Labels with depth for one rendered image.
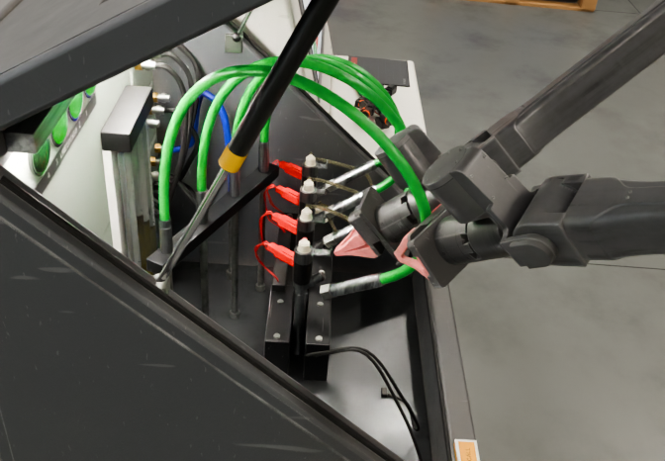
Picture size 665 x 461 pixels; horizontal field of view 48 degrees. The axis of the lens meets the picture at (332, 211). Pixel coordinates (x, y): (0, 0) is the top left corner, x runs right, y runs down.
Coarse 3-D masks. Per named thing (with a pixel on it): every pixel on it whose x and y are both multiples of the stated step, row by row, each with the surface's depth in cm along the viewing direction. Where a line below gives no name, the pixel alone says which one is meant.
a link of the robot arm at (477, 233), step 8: (488, 216) 75; (472, 224) 79; (480, 224) 78; (488, 224) 77; (496, 224) 75; (472, 232) 79; (480, 232) 78; (488, 232) 77; (496, 232) 76; (472, 240) 79; (480, 240) 78; (488, 240) 77; (496, 240) 76; (480, 248) 78; (488, 248) 78; (496, 248) 77; (480, 256) 80; (488, 256) 79; (496, 256) 78; (504, 256) 78
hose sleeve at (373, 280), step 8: (344, 280) 100; (352, 280) 98; (360, 280) 97; (368, 280) 96; (376, 280) 96; (336, 288) 99; (344, 288) 99; (352, 288) 98; (360, 288) 97; (368, 288) 97; (336, 296) 100
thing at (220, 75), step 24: (216, 72) 90; (240, 72) 88; (264, 72) 87; (192, 96) 93; (336, 96) 85; (360, 120) 85; (168, 144) 98; (384, 144) 85; (168, 168) 101; (408, 168) 86; (168, 192) 104; (168, 216) 106
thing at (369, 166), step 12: (336, 60) 118; (348, 60) 118; (360, 72) 119; (396, 108) 122; (264, 132) 125; (396, 132) 125; (264, 144) 126; (264, 156) 127; (264, 168) 129; (360, 168) 129; (372, 168) 128; (336, 180) 130; (348, 180) 130
